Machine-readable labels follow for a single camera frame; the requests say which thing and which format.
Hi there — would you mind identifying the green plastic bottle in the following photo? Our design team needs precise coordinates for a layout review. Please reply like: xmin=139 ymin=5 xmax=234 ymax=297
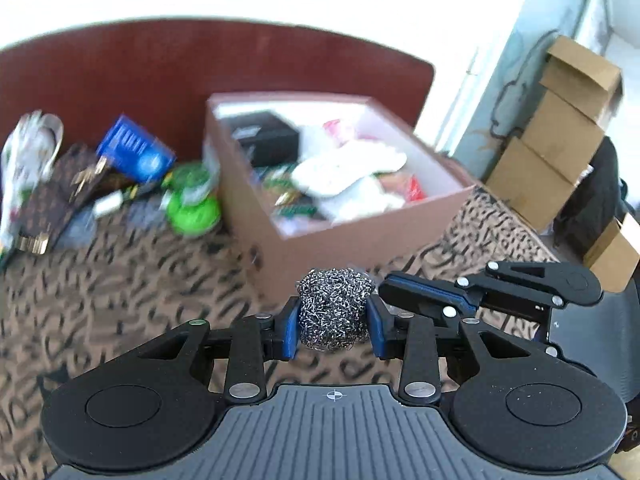
xmin=161 ymin=161 xmax=222 ymax=237

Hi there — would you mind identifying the brown patterned wallet gold chain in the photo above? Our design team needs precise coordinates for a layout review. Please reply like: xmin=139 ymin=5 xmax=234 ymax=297
xmin=14 ymin=180 xmax=83 ymax=255

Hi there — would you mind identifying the black box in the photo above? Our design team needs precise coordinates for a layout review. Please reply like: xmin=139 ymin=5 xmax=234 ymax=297
xmin=222 ymin=112 xmax=302 ymax=167

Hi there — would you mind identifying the plain cardboard carton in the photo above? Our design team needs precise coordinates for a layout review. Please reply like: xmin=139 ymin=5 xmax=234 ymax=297
xmin=582 ymin=211 xmax=640 ymax=293
xmin=485 ymin=136 xmax=584 ymax=232
xmin=539 ymin=35 xmax=624 ymax=125
xmin=520 ymin=89 xmax=607 ymax=184

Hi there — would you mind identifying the brown wooden headboard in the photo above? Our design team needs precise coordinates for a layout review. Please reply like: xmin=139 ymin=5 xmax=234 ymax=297
xmin=0 ymin=20 xmax=435 ymax=163

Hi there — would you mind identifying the brown patterned phone case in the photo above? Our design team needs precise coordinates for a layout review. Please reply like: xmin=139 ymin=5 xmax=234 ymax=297
xmin=52 ymin=143 xmax=112 ymax=203

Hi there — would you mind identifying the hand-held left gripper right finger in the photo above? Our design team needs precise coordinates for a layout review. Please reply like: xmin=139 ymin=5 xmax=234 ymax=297
xmin=366 ymin=293 xmax=534 ymax=407

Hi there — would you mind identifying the letter printed blanket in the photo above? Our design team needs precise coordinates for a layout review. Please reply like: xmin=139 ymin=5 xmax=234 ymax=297
xmin=0 ymin=184 xmax=593 ymax=480

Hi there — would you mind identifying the small white plastic case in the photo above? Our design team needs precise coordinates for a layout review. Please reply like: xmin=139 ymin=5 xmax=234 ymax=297
xmin=92 ymin=192 xmax=124 ymax=217

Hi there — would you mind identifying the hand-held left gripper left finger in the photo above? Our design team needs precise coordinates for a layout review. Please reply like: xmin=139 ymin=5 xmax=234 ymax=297
xmin=136 ymin=296 xmax=302 ymax=405

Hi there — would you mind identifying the green black lanyard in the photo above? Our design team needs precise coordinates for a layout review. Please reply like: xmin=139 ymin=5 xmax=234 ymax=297
xmin=124 ymin=179 xmax=167 ymax=200

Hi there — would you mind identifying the steel wool scrubber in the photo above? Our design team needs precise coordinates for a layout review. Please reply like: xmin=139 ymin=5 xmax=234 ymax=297
xmin=295 ymin=268 xmax=375 ymax=353

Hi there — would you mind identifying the blue medicine box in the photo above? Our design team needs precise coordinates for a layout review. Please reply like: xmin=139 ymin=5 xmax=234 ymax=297
xmin=96 ymin=115 xmax=177 ymax=184

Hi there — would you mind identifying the white printed drawstring bag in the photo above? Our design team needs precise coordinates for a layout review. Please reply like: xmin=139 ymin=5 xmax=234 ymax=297
xmin=0 ymin=111 xmax=64 ymax=257

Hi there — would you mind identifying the black bag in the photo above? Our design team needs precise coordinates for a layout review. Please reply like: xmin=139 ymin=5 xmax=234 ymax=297
xmin=552 ymin=135 xmax=627 ymax=262

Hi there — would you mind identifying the brown cardboard box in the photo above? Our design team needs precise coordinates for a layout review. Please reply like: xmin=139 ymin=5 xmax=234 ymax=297
xmin=202 ymin=92 xmax=477 ymax=292

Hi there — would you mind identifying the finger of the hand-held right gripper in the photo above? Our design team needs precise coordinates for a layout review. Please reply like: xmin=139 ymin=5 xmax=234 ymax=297
xmin=378 ymin=260 xmax=567 ymax=330

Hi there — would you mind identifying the red packet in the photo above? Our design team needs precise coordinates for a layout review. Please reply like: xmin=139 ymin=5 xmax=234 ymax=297
xmin=322 ymin=118 xmax=359 ymax=144

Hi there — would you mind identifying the clear plastic piece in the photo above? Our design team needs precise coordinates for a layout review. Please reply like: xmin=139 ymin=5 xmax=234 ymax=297
xmin=54 ymin=209 xmax=100 ymax=252

